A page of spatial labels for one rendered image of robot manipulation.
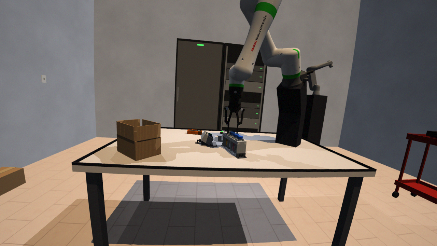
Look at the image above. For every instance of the orange digital multimeter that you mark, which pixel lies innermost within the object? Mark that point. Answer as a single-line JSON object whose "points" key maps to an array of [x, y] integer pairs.
{"points": [[192, 131]]}

